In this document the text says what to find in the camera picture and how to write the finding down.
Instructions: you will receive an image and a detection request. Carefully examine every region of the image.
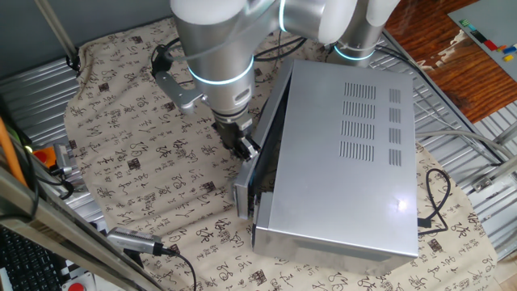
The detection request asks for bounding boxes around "black white marker board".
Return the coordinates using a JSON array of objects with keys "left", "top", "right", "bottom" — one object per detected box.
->
[{"left": 56, "top": 257, "right": 88, "bottom": 280}]

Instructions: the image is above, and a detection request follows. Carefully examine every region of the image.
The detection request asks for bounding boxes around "orange emergency stop box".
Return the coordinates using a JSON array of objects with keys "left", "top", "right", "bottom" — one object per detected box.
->
[{"left": 32, "top": 145, "right": 58, "bottom": 170}]

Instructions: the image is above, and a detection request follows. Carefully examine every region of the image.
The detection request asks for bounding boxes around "orange pole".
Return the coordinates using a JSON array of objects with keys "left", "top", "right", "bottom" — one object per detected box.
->
[{"left": 0, "top": 116, "right": 28, "bottom": 188}]

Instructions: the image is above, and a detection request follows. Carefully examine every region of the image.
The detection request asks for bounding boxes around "silver camera mount bracket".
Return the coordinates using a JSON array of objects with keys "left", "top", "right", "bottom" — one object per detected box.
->
[{"left": 154, "top": 70, "right": 206, "bottom": 116}]

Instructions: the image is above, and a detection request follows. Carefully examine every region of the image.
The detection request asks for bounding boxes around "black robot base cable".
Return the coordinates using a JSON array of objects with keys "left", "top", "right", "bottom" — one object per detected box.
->
[{"left": 373, "top": 42, "right": 504, "bottom": 165}]

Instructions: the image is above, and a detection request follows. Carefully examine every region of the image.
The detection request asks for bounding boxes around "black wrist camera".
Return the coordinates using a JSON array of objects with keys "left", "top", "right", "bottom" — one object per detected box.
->
[{"left": 150, "top": 42, "right": 175, "bottom": 78}]

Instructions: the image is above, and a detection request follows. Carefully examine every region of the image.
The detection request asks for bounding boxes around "silver exterior camera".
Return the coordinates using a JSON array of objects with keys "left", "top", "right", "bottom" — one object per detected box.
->
[{"left": 106, "top": 226, "right": 165, "bottom": 257}]

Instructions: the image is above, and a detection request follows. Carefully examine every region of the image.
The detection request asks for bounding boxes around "grey board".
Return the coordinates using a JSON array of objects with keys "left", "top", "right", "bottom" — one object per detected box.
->
[{"left": 447, "top": 0, "right": 517, "bottom": 83}]

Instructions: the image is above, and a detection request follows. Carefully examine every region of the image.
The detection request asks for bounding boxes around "grey box with red buttons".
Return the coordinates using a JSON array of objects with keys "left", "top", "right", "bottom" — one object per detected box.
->
[{"left": 60, "top": 272, "right": 97, "bottom": 291}]

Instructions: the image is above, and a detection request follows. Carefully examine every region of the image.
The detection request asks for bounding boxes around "black keyboard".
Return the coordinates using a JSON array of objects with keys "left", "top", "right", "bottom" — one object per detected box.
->
[{"left": 0, "top": 225, "right": 62, "bottom": 291}]

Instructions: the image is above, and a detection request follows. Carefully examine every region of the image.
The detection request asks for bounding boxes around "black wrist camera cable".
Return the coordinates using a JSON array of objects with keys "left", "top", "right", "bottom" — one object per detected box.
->
[{"left": 253, "top": 35, "right": 309, "bottom": 63}]

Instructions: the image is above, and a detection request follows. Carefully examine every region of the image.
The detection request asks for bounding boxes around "beige calligraphy print cloth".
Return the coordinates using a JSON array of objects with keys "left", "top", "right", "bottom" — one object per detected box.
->
[{"left": 63, "top": 15, "right": 498, "bottom": 291}]

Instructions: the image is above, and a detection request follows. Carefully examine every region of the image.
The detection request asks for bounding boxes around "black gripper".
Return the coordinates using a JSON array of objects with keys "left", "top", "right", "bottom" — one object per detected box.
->
[{"left": 211, "top": 112, "right": 263, "bottom": 163}]

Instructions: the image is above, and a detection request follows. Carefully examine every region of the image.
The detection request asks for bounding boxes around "aluminium corner bracket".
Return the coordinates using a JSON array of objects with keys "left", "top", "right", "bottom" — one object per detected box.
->
[{"left": 470, "top": 155, "right": 517, "bottom": 194}]

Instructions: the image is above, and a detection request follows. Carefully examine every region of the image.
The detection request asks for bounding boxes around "small silver camera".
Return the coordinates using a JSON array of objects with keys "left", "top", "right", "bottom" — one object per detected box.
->
[{"left": 53, "top": 143, "right": 74, "bottom": 175}]

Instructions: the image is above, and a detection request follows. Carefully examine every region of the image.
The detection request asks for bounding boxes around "thin grey frame pole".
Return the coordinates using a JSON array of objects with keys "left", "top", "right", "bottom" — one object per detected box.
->
[{"left": 33, "top": 0, "right": 81, "bottom": 68}]

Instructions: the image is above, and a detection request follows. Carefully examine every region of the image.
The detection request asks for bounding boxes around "black microwave power cable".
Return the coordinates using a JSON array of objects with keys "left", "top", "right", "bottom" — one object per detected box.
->
[{"left": 416, "top": 167, "right": 452, "bottom": 238}]

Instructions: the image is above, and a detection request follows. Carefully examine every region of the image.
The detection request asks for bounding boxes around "black exterior camera cable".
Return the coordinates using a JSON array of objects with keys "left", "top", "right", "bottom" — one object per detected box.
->
[{"left": 160, "top": 247, "right": 199, "bottom": 291}]

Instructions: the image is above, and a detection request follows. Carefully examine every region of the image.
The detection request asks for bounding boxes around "aluminium frame bar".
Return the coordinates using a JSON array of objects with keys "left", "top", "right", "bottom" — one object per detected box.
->
[{"left": 0, "top": 163, "right": 165, "bottom": 291}]

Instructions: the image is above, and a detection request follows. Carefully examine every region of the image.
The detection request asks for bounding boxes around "grey cable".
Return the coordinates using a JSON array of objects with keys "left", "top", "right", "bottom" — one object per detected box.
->
[{"left": 414, "top": 129, "right": 515, "bottom": 162}]

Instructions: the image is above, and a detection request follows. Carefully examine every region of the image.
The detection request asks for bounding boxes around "silver microwave body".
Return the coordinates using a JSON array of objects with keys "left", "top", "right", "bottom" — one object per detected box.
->
[{"left": 250, "top": 59, "right": 420, "bottom": 276}]

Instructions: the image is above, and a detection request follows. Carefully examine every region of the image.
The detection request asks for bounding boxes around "silver microwave door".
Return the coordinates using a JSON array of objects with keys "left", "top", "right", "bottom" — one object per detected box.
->
[{"left": 233, "top": 59, "right": 295, "bottom": 221}]

